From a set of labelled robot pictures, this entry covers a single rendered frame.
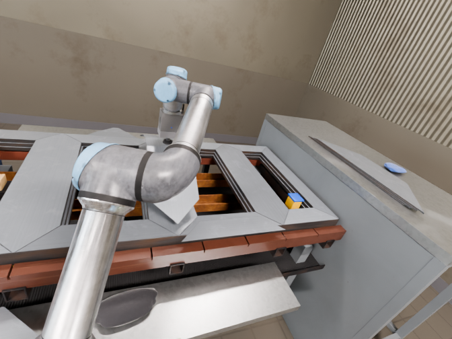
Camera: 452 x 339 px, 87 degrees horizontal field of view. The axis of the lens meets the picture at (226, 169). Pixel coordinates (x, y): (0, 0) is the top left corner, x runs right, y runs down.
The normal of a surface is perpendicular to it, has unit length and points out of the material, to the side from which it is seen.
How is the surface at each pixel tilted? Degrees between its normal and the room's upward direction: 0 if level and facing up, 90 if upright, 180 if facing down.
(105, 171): 47
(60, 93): 90
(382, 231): 90
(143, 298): 5
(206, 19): 90
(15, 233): 0
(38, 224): 0
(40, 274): 90
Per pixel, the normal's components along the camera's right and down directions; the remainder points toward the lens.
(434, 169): -0.92, -0.04
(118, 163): 0.09, -0.33
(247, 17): 0.32, 0.54
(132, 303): 0.18, -0.91
